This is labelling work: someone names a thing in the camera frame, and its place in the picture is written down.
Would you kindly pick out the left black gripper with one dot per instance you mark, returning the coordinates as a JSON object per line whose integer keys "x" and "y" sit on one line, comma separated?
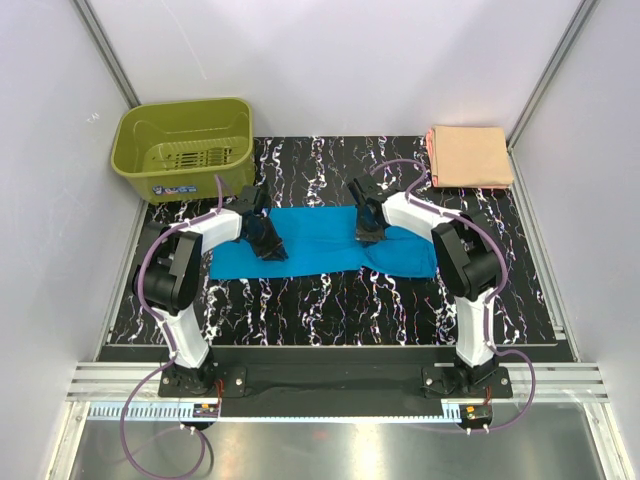
{"x": 274, "y": 249}

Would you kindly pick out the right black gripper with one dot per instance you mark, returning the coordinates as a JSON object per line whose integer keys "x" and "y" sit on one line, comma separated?
{"x": 367, "y": 238}

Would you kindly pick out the blue t shirt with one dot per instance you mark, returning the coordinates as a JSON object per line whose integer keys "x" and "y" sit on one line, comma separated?
{"x": 321, "y": 240}

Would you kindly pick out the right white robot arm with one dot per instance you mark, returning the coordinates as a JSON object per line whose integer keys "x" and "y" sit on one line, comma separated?
{"x": 469, "y": 262}

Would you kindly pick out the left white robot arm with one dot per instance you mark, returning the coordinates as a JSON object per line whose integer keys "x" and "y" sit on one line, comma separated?
{"x": 165, "y": 277}

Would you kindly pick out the black marbled table mat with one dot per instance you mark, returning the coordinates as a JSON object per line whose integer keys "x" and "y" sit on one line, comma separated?
{"x": 366, "y": 307}

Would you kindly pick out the folded peach t shirt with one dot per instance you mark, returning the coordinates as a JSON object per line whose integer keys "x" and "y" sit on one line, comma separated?
{"x": 474, "y": 157}

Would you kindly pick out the olive green plastic basket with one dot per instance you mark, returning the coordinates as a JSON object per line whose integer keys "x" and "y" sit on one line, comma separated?
{"x": 186, "y": 150}

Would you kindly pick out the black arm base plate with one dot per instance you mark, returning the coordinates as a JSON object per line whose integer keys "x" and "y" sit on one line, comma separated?
{"x": 235, "y": 380}

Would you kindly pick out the aluminium frame rail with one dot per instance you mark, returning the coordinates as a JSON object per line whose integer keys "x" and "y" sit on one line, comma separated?
{"x": 551, "y": 382}

